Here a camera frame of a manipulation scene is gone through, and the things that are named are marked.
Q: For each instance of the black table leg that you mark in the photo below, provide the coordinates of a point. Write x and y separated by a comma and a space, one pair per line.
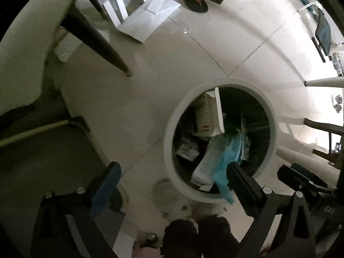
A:
94, 37

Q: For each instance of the long white box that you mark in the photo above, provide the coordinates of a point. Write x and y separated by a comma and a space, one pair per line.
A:
211, 115
203, 166

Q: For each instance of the beige pipe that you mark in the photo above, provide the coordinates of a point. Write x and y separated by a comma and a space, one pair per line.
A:
32, 133

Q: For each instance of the white flat cardboard box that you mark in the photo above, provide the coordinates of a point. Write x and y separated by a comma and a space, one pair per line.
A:
150, 16

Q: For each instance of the black slipper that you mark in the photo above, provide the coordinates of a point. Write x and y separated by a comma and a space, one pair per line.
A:
196, 4

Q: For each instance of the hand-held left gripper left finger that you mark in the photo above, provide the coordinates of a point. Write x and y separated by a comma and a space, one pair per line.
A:
106, 190

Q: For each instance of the blue plastic bag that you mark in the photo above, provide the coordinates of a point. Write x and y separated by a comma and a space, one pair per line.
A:
224, 153

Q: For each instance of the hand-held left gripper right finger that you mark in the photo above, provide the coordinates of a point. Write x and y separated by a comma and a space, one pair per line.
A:
239, 182

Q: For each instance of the chrome dumbbell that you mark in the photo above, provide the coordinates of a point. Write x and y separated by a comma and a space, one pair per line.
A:
338, 103

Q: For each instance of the clear water bottle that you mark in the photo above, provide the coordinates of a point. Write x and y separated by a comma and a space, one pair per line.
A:
338, 63

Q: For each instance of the white power strip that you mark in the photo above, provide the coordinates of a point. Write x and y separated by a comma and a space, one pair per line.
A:
65, 49

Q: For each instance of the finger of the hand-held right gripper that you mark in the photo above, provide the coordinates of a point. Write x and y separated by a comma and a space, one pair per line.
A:
306, 173
290, 176

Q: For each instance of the white table leg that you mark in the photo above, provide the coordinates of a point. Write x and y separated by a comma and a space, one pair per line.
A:
325, 82
295, 156

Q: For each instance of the round white waste bin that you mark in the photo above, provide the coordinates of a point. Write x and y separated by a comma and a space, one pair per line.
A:
168, 139

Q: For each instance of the black chair frame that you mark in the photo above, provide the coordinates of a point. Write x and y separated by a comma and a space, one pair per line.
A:
328, 137

